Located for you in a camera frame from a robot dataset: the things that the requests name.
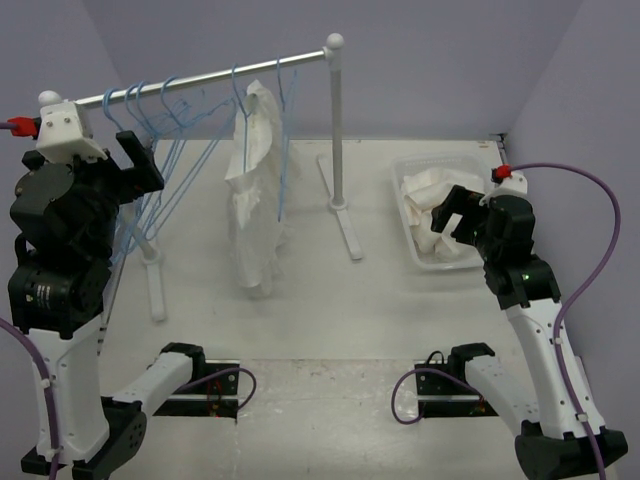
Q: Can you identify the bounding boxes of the white skirt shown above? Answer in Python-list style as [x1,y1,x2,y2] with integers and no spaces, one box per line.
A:
[401,167,489,262]
[225,80,300,297]

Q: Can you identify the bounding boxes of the light blue hangers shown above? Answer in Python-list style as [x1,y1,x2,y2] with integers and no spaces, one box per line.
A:
[111,76,237,264]

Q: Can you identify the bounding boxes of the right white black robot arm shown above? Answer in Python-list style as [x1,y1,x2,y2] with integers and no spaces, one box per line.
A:
[431,185,629,479]

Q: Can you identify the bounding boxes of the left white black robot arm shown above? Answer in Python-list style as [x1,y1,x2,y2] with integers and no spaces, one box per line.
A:
[8,131,208,479]

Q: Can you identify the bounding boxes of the white hanging skirt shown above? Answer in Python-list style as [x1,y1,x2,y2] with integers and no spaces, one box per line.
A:
[225,80,300,297]

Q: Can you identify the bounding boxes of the light blue skirt hanger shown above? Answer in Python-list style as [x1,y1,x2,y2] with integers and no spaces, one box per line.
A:
[231,63,253,174]

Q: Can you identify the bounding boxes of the white perforated plastic basket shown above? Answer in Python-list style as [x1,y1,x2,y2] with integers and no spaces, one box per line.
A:
[392,153,490,271]

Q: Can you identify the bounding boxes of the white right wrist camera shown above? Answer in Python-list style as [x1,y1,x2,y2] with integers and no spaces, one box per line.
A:
[480,165,528,206]

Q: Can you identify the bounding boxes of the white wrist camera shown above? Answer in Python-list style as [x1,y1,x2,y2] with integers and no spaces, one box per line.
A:
[36,101,107,164]
[480,165,528,206]

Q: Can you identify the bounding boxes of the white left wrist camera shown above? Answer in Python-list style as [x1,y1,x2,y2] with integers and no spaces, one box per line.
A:
[36,101,107,164]

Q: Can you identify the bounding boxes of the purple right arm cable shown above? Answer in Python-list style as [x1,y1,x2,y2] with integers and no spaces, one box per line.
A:
[390,162,624,474]

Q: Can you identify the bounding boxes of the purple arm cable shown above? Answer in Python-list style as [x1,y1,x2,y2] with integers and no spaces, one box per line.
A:
[0,115,259,480]
[390,162,624,474]

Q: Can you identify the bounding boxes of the white right rack post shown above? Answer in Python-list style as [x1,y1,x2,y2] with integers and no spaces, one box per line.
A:
[317,33,364,262]

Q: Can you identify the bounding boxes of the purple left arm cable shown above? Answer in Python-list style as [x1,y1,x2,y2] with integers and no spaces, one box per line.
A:
[0,115,259,480]

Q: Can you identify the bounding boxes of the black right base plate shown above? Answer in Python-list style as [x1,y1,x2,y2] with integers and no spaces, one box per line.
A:
[414,344,497,419]

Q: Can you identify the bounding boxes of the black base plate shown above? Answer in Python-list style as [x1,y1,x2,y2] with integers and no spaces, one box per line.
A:
[414,344,497,419]
[155,371,240,420]

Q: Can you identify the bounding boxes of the silver clothes rack rail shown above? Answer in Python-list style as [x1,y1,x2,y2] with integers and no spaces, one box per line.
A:
[75,47,341,109]

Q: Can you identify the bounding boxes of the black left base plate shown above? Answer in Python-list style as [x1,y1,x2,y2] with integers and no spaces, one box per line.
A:
[155,371,240,420]

